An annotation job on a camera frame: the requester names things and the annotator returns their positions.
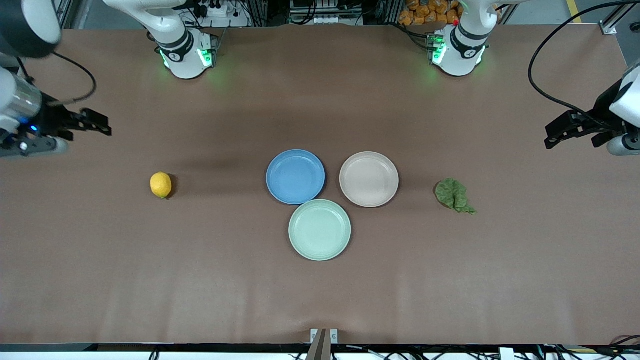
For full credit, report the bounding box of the metal mount bracket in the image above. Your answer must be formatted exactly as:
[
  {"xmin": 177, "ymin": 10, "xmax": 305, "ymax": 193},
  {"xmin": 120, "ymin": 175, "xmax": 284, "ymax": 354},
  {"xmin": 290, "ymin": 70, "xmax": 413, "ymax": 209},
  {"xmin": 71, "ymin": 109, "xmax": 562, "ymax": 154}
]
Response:
[{"xmin": 310, "ymin": 328, "xmax": 339, "ymax": 360}]

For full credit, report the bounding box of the brown table mat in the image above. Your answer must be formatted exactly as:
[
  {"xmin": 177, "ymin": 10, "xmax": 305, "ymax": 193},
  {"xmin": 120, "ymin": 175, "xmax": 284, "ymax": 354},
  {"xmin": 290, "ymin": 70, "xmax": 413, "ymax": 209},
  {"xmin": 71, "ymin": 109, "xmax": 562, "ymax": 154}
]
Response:
[{"xmin": 0, "ymin": 24, "xmax": 640, "ymax": 346}]

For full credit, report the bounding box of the white power strip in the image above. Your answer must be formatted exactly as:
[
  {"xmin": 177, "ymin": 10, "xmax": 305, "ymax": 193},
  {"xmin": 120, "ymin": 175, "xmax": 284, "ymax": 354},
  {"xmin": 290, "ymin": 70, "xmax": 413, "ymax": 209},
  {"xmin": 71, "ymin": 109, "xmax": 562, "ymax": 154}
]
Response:
[{"xmin": 192, "ymin": 0, "xmax": 251, "ymax": 28}]

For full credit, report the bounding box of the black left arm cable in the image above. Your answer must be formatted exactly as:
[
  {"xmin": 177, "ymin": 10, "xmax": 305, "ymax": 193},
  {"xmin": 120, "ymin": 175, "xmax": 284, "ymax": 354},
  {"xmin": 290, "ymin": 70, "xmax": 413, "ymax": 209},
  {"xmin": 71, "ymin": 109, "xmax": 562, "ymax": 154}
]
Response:
[{"xmin": 528, "ymin": 0, "xmax": 640, "ymax": 126}]

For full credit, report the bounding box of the orange packaged goods pile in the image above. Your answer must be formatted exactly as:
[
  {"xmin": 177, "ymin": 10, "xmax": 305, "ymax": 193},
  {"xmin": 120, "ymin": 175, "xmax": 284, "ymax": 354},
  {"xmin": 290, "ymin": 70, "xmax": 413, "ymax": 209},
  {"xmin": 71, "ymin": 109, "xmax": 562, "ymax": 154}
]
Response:
[{"xmin": 398, "ymin": 0, "xmax": 458, "ymax": 27}]

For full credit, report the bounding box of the yellow lemon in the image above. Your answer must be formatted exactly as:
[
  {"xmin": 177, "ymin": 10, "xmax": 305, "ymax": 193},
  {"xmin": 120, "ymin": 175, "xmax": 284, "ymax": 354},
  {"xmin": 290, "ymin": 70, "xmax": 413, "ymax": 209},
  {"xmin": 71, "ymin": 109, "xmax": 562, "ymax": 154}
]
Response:
[{"xmin": 150, "ymin": 171, "xmax": 173, "ymax": 200}]

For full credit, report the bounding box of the pale green plate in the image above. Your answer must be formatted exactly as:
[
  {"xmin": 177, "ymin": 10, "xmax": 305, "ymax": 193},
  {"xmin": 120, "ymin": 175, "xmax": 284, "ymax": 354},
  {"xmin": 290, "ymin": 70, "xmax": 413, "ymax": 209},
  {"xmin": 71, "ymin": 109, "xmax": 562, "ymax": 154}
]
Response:
[{"xmin": 288, "ymin": 199, "xmax": 352, "ymax": 262}]

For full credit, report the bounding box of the blue plate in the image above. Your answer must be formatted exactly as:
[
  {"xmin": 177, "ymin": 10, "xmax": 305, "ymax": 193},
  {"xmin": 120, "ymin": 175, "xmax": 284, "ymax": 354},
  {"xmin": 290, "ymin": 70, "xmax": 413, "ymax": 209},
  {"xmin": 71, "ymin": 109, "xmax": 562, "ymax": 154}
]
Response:
[{"xmin": 266, "ymin": 149, "xmax": 326, "ymax": 206}]

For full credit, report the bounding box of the beige plate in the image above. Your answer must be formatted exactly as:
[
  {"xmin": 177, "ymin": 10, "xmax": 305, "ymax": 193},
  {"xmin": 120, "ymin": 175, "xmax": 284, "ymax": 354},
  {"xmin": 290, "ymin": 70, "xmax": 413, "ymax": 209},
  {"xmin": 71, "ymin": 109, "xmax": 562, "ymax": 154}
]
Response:
[{"xmin": 339, "ymin": 151, "xmax": 400, "ymax": 208}]

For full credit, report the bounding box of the green lettuce leaf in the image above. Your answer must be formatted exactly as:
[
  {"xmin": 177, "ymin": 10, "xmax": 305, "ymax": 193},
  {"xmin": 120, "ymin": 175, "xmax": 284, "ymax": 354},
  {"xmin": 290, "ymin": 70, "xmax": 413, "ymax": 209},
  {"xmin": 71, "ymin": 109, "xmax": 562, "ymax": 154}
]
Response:
[{"xmin": 434, "ymin": 178, "xmax": 478, "ymax": 216}]

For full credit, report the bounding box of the aluminium frame profile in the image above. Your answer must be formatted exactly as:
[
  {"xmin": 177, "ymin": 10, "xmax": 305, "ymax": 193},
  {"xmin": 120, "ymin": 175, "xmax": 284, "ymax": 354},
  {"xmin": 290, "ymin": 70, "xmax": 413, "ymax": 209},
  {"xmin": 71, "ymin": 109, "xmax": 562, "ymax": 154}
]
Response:
[{"xmin": 600, "ymin": 0, "xmax": 640, "ymax": 36}]

